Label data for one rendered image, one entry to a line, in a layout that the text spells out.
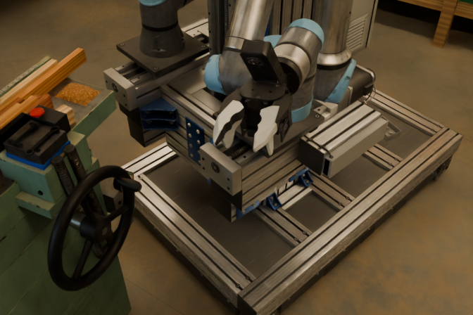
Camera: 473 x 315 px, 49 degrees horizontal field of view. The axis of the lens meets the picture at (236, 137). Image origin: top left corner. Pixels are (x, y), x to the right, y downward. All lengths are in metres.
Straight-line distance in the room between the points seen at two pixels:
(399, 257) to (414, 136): 0.56
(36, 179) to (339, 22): 0.74
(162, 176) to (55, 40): 1.67
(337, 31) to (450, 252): 1.32
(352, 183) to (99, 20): 2.23
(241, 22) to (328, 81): 0.31
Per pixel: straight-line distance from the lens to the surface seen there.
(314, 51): 0.95
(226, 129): 0.76
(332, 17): 1.19
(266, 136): 0.73
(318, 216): 2.00
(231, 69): 1.03
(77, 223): 1.22
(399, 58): 3.35
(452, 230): 2.38
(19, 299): 1.42
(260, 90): 0.81
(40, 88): 1.45
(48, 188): 1.17
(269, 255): 1.87
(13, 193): 1.24
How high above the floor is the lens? 1.72
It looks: 41 degrees down
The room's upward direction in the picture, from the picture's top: straight up
